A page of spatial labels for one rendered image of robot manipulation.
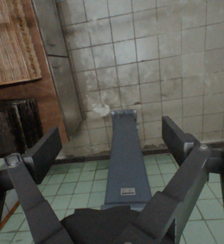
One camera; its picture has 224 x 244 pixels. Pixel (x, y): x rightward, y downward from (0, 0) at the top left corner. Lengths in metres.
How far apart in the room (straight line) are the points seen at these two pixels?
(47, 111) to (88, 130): 0.71
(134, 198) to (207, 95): 1.39
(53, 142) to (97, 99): 1.52
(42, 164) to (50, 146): 0.02
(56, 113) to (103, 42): 0.82
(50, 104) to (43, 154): 1.03
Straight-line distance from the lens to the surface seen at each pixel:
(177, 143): 0.16
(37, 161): 0.17
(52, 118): 1.23
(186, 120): 1.87
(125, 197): 0.71
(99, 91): 1.69
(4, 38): 1.28
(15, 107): 1.03
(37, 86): 1.21
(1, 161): 1.53
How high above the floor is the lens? 1.65
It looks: 70 degrees down
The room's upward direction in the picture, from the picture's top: 171 degrees counter-clockwise
